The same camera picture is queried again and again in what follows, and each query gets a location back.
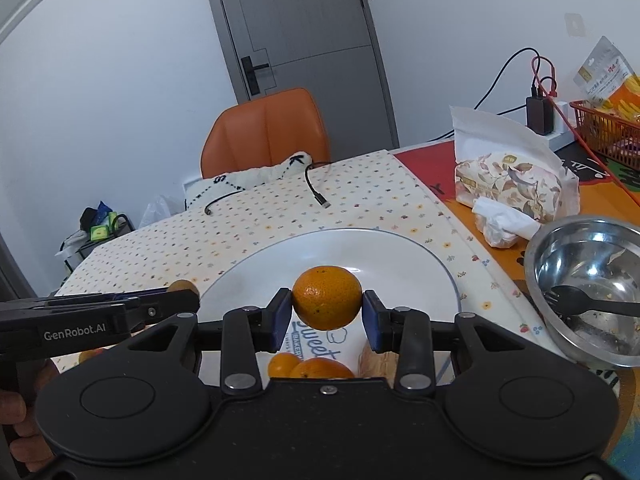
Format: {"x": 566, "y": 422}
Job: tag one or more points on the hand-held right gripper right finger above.
{"x": 372, "y": 325}

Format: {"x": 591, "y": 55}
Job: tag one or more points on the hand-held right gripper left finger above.
{"x": 282, "y": 320}

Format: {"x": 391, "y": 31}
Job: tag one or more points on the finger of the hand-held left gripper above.
{"x": 165, "y": 305}
{"x": 90, "y": 300}

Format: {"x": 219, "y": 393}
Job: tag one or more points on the brown kiwi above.
{"x": 182, "y": 286}

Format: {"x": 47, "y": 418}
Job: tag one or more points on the small orange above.
{"x": 90, "y": 355}
{"x": 281, "y": 365}

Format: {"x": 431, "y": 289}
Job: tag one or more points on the large orange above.
{"x": 320, "y": 369}
{"x": 325, "y": 297}

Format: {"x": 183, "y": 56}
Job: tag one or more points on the white plate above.
{"x": 350, "y": 250}

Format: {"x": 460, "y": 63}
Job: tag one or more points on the person's left hand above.
{"x": 27, "y": 445}

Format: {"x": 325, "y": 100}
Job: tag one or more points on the floral tablecloth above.
{"x": 150, "y": 245}

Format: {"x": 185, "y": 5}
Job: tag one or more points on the green packet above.
{"x": 102, "y": 225}

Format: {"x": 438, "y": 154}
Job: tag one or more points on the black cloth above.
{"x": 89, "y": 216}

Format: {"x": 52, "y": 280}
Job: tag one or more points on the black metal rack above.
{"x": 125, "y": 221}

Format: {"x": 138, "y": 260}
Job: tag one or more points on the clear plastic bag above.
{"x": 155, "y": 212}

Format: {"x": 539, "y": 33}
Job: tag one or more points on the white cushion with black stitching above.
{"x": 235, "y": 182}

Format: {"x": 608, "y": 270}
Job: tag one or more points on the crumpled white tissue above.
{"x": 500, "y": 230}

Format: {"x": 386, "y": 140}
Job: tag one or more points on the orange chair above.
{"x": 265, "y": 130}

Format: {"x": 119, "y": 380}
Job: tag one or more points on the floral tissue pack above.
{"x": 510, "y": 185}

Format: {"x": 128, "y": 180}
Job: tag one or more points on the black plastic fork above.
{"x": 570, "y": 300}

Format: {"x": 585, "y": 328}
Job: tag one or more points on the steel bowl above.
{"x": 575, "y": 260}

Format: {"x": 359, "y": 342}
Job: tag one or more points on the black charger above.
{"x": 539, "y": 115}

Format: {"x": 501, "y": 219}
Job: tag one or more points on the white power strip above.
{"x": 562, "y": 120}

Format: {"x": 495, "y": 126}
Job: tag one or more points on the grey door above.
{"x": 300, "y": 25}

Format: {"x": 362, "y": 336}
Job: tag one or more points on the red plastic basket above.
{"x": 600, "y": 135}

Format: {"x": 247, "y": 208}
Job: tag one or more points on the beige snack bag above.
{"x": 600, "y": 70}

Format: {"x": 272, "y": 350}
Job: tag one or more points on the orange snack bag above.
{"x": 627, "y": 97}

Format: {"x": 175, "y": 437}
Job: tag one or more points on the white wall outlet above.
{"x": 574, "y": 24}

